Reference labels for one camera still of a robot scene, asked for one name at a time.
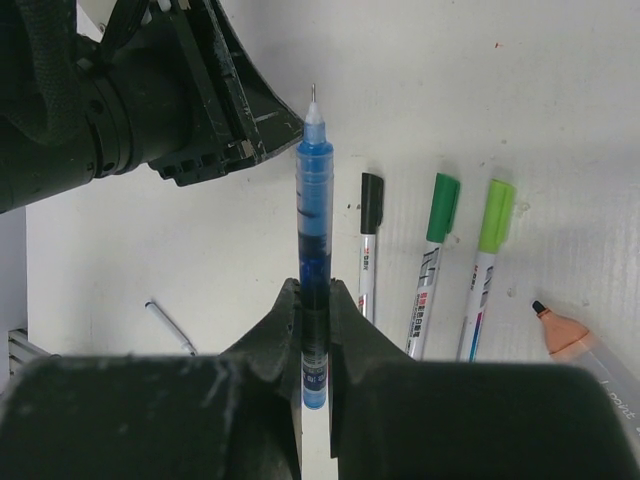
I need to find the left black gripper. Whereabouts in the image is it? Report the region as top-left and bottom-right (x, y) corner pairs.
(74, 1), (303, 186)

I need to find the dark blue barrel pen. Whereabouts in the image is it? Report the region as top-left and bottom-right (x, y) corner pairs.
(296, 87), (334, 410)

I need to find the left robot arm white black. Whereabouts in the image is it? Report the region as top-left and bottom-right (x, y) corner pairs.
(1, 1), (303, 212)

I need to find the orange tip marker clear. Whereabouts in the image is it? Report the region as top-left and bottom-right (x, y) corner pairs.
(532, 300), (639, 445)

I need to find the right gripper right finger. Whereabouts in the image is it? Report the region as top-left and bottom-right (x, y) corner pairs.
(329, 280), (639, 479)

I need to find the white black end pen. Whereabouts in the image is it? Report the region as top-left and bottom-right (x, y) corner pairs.
(358, 234), (377, 324)

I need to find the light green pen cap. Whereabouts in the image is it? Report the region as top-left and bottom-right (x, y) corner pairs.
(478, 179), (516, 254)

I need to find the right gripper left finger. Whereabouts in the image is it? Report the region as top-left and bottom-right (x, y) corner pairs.
(1, 279), (302, 479)

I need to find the silver green tip pen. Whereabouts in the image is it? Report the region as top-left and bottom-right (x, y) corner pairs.
(457, 250), (497, 362)

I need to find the black pen cap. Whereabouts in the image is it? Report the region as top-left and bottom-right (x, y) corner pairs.
(360, 172), (384, 235)

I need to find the white green end pen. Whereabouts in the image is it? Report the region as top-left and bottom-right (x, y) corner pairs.
(405, 240), (443, 361)

